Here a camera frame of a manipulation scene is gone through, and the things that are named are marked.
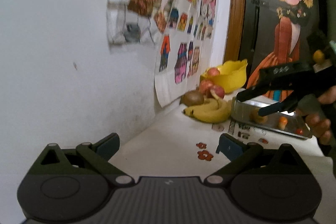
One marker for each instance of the red cherry tomato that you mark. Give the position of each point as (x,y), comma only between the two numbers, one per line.
(299,131)

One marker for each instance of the brown kiwi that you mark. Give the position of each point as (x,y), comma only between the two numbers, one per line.
(255,117)
(193,98)

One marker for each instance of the white printed table cloth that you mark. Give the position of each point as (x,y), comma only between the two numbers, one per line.
(178,146)

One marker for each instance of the girl with teddy drawing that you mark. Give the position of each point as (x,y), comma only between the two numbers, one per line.
(207,14)

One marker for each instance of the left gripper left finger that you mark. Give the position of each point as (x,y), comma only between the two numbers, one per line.
(86,165)

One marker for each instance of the red apple back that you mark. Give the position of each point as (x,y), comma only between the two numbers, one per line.
(205,85)

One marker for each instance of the yellow banana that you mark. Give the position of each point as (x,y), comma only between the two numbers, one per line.
(209,104)
(220,115)

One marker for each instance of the yellow flower-shaped bowl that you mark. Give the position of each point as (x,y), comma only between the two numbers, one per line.
(233,75)

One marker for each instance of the houses drawing paper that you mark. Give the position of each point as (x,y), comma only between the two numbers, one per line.
(184,51)

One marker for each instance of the red apple front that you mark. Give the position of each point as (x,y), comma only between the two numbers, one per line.
(216,89)

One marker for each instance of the bubblegum girl poster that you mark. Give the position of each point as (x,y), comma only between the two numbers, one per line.
(293,16)

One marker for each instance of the small beige longan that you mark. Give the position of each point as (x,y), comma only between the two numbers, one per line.
(281,126)

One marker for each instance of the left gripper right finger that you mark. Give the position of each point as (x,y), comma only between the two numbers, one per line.
(253,159)

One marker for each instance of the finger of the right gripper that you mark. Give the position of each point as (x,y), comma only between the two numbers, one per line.
(290,104)
(297,78)

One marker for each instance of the apple inside yellow bowl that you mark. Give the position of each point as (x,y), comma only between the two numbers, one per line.
(214,71)

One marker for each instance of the red apple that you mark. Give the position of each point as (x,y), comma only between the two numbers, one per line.
(216,89)
(205,85)

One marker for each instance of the metal tray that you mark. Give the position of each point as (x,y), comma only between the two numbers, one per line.
(241,110)

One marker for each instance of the brown wooden door frame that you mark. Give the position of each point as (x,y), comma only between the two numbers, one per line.
(235,30)

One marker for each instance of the small orange tangerine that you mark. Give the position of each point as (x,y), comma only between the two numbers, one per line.
(283,120)

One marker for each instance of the person's right hand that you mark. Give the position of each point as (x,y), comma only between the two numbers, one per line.
(320,127)

